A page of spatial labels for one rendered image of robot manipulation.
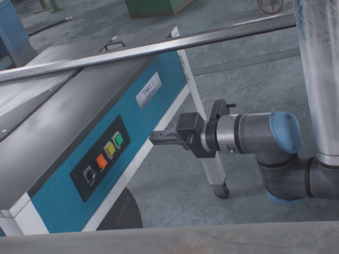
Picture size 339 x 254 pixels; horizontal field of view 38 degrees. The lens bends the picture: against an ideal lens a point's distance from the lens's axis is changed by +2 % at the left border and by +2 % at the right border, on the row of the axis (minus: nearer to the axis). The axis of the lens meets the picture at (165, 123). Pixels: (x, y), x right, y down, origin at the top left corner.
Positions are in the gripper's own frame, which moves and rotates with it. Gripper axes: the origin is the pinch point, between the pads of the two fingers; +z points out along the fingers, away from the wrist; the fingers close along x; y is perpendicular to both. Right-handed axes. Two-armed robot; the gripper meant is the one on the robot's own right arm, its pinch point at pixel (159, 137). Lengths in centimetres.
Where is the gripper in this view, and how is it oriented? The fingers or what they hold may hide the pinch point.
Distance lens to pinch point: 120.9
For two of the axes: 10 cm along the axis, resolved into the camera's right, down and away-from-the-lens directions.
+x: 4.3, 5.6, 7.0
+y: -2.4, 8.3, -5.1
